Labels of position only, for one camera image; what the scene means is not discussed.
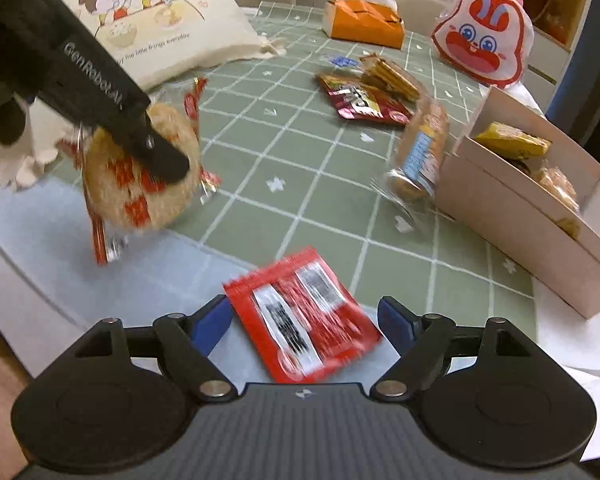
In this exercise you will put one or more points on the round golden pastry packet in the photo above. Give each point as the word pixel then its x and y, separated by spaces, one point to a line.
pixel 554 181

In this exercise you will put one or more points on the pink open gift box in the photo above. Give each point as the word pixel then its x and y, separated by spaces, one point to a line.
pixel 513 212

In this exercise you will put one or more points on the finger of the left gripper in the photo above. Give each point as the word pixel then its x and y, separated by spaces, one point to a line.
pixel 95 91

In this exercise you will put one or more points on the dark red snack bag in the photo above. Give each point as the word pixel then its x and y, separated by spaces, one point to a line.
pixel 354 100

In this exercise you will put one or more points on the small red snack packet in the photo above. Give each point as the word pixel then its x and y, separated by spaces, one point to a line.
pixel 303 322

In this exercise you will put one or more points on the red rabbit snack bag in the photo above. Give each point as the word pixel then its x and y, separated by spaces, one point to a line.
pixel 489 40

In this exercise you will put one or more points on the yellow gold snack packet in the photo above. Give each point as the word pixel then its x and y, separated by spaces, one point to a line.
pixel 511 142

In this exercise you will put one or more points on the wafer biscuit packet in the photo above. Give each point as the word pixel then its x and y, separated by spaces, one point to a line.
pixel 380 73

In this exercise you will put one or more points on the long biscuit roll packet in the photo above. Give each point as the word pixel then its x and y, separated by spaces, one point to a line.
pixel 410 177

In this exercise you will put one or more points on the green checked tablecloth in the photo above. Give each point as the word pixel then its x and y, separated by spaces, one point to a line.
pixel 294 175

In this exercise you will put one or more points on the cream cartoon tote bag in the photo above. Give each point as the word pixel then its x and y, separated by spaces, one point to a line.
pixel 156 40

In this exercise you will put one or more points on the round rice cracker packet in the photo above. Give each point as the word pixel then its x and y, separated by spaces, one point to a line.
pixel 121 196

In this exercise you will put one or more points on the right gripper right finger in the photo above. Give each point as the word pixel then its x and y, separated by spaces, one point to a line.
pixel 421 343

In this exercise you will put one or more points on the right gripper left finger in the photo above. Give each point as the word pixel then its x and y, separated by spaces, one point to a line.
pixel 186 342

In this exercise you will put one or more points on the orange tissue box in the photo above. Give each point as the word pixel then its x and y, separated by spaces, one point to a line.
pixel 364 22

